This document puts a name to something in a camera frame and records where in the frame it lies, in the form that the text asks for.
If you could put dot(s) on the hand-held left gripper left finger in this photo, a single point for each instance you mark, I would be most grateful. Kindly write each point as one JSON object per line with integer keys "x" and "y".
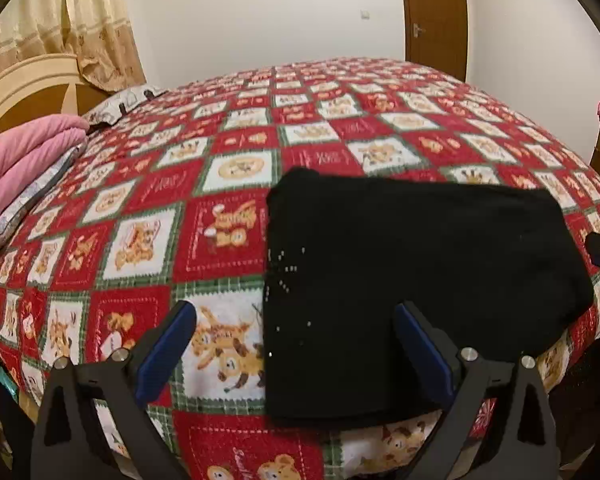
{"x": 167, "y": 345}

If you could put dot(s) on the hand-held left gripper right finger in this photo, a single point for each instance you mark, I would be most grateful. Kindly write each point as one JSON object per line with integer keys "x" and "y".
{"x": 425, "y": 345}

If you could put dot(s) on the black pants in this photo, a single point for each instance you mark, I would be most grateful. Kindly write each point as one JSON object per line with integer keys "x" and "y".
{"x": 405, "y": 260}

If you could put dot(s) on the bed with red bear quilt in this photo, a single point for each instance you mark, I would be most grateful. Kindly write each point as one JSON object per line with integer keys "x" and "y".
{"x": 145, "y": 240}

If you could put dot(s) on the grey patterned pillow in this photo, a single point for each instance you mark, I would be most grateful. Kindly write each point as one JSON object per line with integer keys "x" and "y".
{"x": 25, "y": 205}

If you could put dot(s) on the folded pink blanket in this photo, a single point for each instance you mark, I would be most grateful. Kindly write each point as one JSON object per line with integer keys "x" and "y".
{"x": 15, "y": 160}

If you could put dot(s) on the white patterned pillow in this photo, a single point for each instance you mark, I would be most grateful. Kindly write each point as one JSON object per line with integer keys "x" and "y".
{"x": 125, "y": 100}

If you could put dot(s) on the brown wooden door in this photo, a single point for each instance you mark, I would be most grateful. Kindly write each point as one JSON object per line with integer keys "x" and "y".
{"x": 435, "y": 0}

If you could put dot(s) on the cream wooden headboard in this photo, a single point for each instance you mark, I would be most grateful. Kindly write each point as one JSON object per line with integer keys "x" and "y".
{"x": 30, "y": 72}

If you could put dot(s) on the beige floral curtain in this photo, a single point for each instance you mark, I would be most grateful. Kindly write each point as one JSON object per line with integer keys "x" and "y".
{"x": 65, "y": 5}

